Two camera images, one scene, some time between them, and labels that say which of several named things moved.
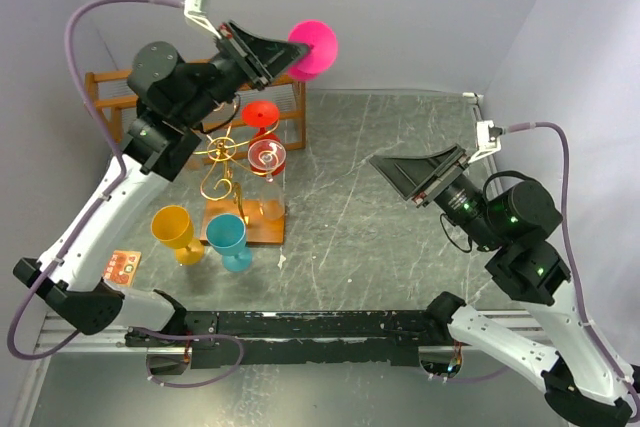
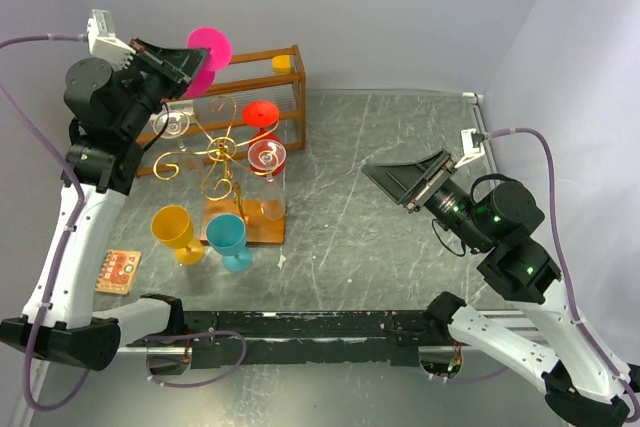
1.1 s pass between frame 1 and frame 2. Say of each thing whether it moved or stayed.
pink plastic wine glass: moved
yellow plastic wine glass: stayed
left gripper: moved
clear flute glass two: stayed
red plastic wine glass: stayed
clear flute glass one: stayed
